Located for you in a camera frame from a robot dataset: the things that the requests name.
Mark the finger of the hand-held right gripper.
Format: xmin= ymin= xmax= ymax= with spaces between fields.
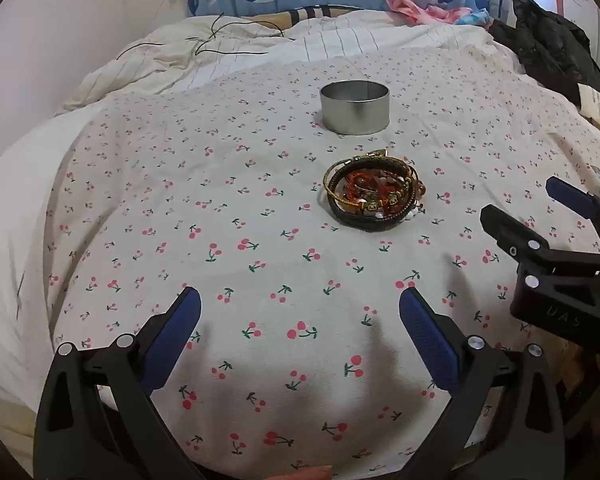
xmin=480 ymin=203 xmax=600 ymax=281
xmin=545 ymin=176 xmax=600 ymax=261

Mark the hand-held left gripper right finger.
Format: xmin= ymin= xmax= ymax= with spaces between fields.
xmin=399 ymin=287 xmax=566 ymax=480

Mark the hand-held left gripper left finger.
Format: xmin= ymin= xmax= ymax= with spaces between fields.
xmin=35 ymin=286 xmax=206 ymax=480

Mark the pile of mixed bracelets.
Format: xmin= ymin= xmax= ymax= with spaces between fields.
xmin=322 ymin=149 xmax=428 ymax=233

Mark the round silver tin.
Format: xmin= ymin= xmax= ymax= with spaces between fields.
xmin=320 ymin=81 xmax=391 ymax=136

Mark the person's left hand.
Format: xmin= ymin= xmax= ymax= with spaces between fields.
xmin=275 ymin=465 xmax=334 ymax=480

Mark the cherry print cloth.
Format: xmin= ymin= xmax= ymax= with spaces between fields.
xmin=45 ymin=42 xmax=600 ymax=480

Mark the black jacket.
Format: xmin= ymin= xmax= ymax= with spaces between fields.
xmin=490 ymin=0 xmax=600 ymax=106

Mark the white bed sheet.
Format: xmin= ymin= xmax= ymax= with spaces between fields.
xmin=0 ymin=105 xmax=111 ymax=411

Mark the light blue cloth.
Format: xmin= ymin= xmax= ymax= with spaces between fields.
xmin=455 ymin=10 xmax=493 ymax=29

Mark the pink cloth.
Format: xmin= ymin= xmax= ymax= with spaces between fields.
xmin=384 ymin=0 xmax=473 ymax=26

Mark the cream striped quilt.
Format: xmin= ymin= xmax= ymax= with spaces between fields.
xmin=55 ymin=10 xmax=531 ymax=111

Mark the tan pillow with dark stripes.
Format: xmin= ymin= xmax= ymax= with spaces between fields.
xmin=250 ymin=5 xmax=381 ymax=26

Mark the thin black cable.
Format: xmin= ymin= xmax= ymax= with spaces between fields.
xmin=117 ymin=12 xmax=286 ymax=61

